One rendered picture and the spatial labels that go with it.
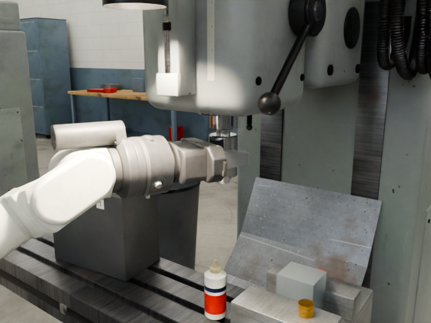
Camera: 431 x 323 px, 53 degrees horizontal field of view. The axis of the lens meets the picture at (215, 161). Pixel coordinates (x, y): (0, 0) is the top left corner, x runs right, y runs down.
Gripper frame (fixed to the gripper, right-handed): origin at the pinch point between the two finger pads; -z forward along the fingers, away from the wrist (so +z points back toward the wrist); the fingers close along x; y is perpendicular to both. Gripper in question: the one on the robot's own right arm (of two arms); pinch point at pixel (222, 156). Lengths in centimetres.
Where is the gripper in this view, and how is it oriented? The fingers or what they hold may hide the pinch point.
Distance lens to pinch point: 71.0
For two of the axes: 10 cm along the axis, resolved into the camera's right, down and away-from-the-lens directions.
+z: -8.5, 1.1, -5.1
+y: -0.1, 9.7, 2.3
